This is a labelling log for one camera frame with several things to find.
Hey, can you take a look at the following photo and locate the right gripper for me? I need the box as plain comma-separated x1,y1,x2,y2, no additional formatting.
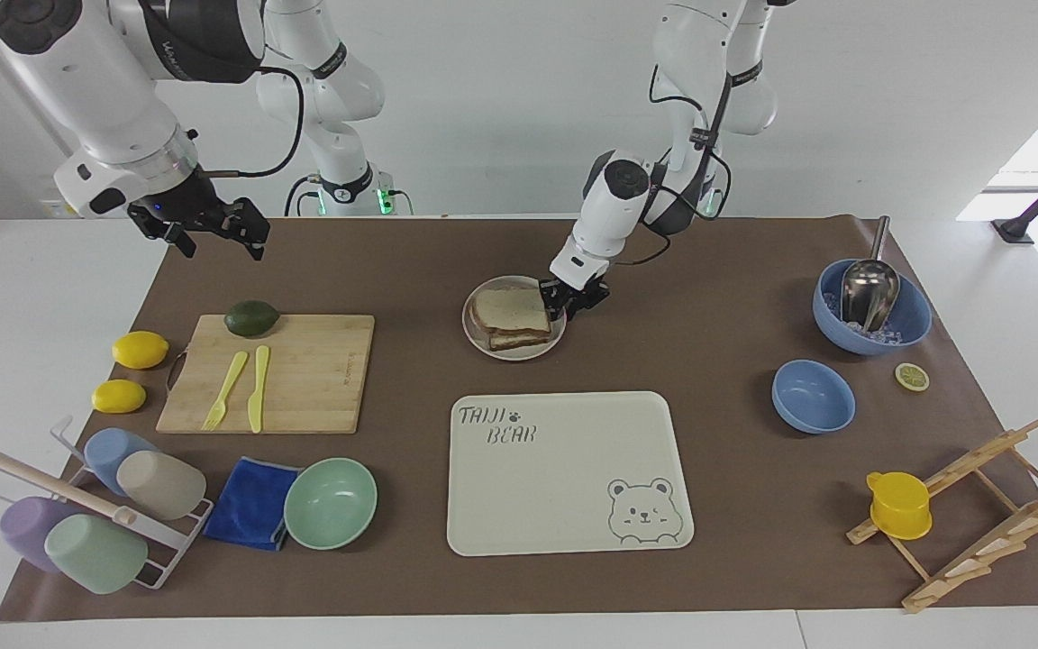
127,166,272,263

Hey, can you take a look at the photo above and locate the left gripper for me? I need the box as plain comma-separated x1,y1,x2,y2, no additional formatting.
539,278,612,324

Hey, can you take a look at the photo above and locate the white bread slice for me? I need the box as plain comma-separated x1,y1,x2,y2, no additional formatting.
487,328,555,353
469,286,553,337

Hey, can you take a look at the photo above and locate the round beige plate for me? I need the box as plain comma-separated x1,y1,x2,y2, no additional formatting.
461,274,569,362

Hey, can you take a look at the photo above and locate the green avocado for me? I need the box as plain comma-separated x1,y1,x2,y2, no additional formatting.
223,299,282,339

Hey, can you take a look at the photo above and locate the yellow lemon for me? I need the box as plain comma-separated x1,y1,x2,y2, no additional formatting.
111,330,170,370
90,379,148,416

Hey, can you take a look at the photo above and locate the yellow plastic fork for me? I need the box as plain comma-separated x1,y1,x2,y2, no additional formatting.
201,350,250,432

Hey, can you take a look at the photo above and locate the yellow plastic knife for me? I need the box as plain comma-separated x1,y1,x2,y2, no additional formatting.
246,344,272,435

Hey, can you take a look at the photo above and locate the wooden cutting board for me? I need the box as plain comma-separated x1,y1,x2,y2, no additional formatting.
155,313,377,436

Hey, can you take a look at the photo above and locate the cream tray with bear print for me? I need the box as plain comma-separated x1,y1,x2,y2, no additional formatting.
445,389,697,558

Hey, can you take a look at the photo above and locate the light blue cup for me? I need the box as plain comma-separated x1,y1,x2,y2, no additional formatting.
83,427,160,498

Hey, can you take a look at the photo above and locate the beige cup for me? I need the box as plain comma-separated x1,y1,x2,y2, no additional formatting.
114,449,208,522

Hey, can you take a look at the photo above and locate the blue cloth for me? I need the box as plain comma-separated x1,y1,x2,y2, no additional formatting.
201,455,305,553

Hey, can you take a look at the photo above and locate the small blue bowl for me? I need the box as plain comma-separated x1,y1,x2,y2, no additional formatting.
770,359,858,436

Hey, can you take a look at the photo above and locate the light green bowl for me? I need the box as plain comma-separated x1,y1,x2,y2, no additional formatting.
282,457,379,552

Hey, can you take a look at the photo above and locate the metal scoop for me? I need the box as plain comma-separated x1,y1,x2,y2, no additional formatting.
839,215,902,334

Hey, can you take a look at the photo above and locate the light green cup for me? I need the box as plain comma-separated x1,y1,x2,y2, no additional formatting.
43,513,150,597

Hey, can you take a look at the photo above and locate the purple cup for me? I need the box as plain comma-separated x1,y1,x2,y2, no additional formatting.
0,495,80,574

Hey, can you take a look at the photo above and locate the large blue bowl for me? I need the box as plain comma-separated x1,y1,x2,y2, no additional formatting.
811,258,934,357

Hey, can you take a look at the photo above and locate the wooden rack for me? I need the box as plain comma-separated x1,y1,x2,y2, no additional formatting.
845,412,1038,615

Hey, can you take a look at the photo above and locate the black cable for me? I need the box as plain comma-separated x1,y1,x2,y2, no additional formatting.
613,54,734,268
198,63,306,179

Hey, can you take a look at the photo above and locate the white wire cup rack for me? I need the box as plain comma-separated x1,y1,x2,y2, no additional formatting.
0,415,215,592

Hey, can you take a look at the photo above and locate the yellow cup with handle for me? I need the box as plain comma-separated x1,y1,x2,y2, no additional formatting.
865,470,933,542

